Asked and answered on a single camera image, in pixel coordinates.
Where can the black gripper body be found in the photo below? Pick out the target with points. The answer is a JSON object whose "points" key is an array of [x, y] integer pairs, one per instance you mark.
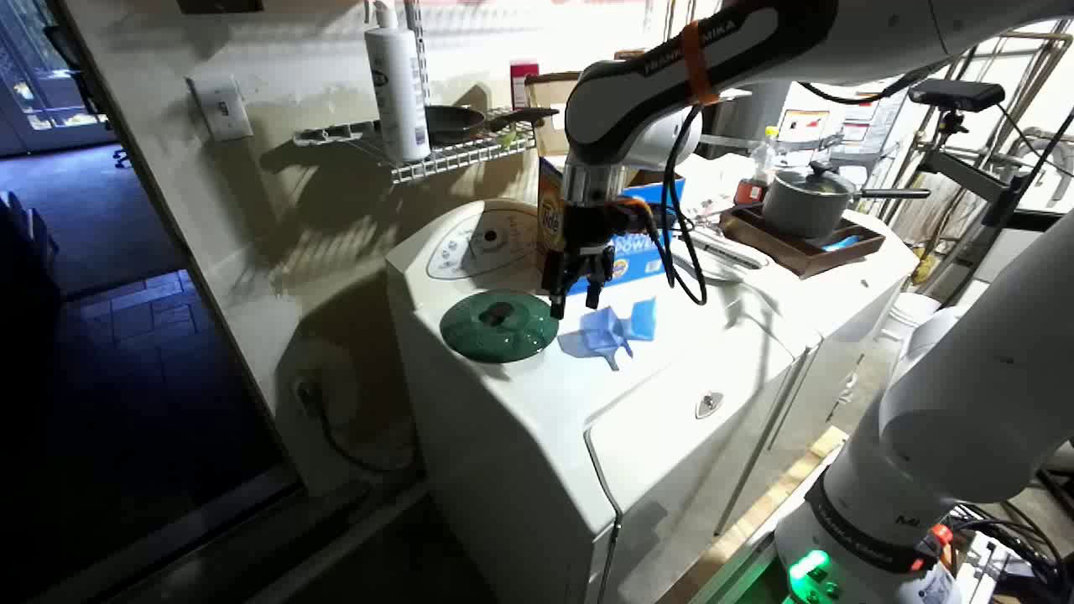
{"points": [[589, 224]]}

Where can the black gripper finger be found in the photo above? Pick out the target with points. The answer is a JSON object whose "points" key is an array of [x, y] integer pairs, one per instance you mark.
{"points": [[600, 276], [559, 288]]}

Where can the blue plastic cup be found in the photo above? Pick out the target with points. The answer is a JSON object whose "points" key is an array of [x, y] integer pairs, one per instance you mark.
{"points": [[647, 321], [607, 337]]}

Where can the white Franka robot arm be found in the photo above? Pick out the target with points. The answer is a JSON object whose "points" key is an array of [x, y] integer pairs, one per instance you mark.
{"points": [[986, 392]]}

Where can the blue cardboard detergent box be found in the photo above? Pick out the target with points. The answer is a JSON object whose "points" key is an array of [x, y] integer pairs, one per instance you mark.
{"points": [[638, 255]]}

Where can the dark green round lid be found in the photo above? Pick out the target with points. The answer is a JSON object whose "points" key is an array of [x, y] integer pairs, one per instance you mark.
{"points": [[500, 327]]}

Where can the red small container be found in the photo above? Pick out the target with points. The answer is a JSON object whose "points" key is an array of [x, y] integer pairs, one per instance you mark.
{"points": [[521, 84]]}

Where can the white washing machine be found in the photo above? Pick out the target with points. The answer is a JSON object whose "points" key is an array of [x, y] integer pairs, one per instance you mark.
{"points": [[627, 447]]}

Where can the clear bottle with red label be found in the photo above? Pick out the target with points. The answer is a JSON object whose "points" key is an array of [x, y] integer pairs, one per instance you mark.
{"points": [[768, 154]]}

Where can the brown wooden tray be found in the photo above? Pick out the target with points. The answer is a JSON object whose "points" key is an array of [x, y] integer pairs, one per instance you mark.
{"points": [[802, 254]]}

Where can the tall white bottle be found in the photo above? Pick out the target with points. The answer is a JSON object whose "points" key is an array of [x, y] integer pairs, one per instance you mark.
{"points": [[399, 90]]}

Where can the green plastic clamp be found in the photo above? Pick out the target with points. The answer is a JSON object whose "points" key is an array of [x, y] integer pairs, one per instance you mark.
{"points": [[811, 578]]}

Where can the white wall outlet plate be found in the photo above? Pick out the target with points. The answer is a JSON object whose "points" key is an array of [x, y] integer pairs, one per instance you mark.
{"points": [[223, 108]]}

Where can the black camera on stand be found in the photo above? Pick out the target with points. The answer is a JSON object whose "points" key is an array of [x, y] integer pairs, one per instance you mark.
{"points": [[957, 94]]}

